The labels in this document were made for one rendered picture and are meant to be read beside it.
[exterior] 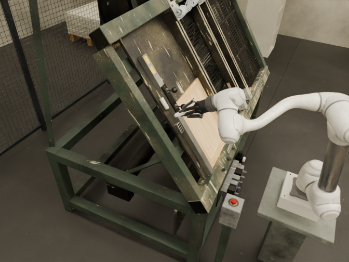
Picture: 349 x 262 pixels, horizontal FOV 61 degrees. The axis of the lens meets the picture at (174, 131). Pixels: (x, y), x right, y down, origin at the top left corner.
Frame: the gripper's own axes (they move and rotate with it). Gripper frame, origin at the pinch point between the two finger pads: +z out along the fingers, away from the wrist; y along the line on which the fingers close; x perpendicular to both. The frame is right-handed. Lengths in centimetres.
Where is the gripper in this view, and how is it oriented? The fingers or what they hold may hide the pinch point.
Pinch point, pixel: (179, 113)
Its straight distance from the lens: 175.9
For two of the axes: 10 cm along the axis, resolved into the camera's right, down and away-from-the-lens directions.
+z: -7.7, 2.0, 6.1
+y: 4.9, 8.0, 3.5
